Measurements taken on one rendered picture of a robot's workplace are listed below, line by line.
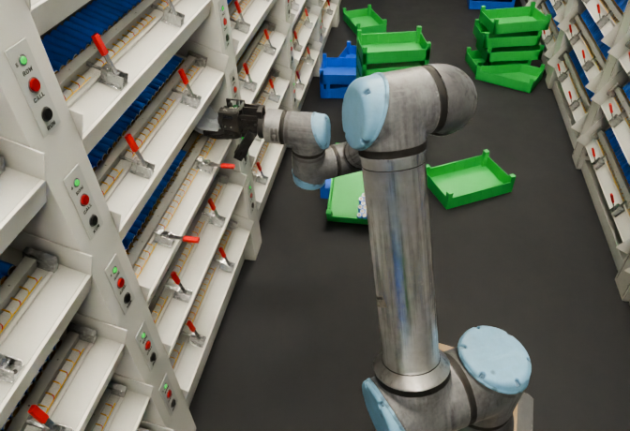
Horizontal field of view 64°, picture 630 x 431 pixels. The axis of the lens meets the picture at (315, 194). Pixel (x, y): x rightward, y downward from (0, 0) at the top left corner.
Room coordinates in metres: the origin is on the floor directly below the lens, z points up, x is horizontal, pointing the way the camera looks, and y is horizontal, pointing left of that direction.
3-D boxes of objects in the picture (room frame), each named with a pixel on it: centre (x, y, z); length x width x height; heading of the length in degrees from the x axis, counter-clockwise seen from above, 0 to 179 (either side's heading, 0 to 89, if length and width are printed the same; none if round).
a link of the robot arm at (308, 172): (1.12, 0.00, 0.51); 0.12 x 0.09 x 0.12; 109
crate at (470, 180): (1.60, -0.62, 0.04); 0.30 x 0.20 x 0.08; 107
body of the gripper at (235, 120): (1.15, 0.18, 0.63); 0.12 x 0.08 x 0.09; 78
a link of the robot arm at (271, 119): (1.13, 0.10, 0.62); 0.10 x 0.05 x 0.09; 168
